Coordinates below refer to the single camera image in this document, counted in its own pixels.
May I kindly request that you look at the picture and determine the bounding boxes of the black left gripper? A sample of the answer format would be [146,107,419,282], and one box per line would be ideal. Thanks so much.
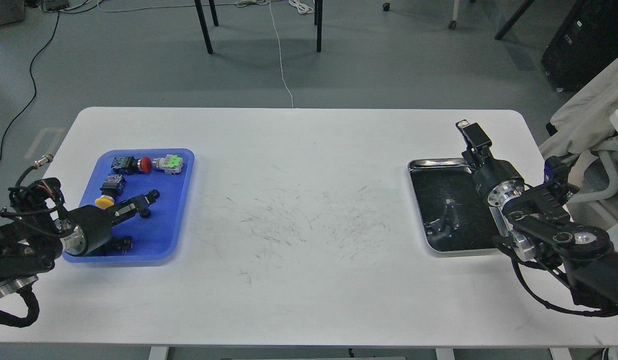
[60,189,160,256]

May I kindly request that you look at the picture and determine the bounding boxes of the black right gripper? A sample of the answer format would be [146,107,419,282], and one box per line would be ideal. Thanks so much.
[456,120,524,207]

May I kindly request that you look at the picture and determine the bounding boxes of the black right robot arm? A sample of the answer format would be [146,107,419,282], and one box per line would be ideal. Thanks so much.
[455,120,618,318]

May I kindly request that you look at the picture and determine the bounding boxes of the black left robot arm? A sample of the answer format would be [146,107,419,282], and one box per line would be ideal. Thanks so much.
[0,153,160,328]

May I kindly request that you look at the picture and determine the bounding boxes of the blue plastic tray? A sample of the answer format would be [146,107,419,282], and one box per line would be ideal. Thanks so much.
[62,148,195,266]

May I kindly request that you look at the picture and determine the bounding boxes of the steel tray with black mat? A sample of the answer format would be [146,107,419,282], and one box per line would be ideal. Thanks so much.
[407,158,499,256]

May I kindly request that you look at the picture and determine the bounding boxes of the beige cloth cover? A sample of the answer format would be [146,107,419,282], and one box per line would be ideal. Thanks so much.
[539,58,618,159]

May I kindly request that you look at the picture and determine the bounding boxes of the black equipment case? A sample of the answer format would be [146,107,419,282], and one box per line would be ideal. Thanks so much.
[540,0,618,92]

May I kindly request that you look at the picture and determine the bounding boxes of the black chair legs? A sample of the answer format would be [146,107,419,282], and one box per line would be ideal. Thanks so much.
[194,0,323,55]

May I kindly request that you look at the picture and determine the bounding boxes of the yellow pushbutton switch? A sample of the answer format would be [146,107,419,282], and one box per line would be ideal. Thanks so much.
[94,174,126,210]

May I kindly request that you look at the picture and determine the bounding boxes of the red pushbutton switch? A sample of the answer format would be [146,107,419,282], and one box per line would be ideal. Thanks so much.
[111,156,152,175]

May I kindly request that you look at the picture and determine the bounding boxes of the green and white switch block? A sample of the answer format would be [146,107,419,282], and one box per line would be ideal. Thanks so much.
[152,153,184,175]

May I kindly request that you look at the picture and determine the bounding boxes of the black floor cable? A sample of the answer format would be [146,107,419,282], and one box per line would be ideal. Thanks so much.
[0,0,107,172]

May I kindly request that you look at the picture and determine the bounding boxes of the white floor cable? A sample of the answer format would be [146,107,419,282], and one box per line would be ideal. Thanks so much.
[97,0,315,109]

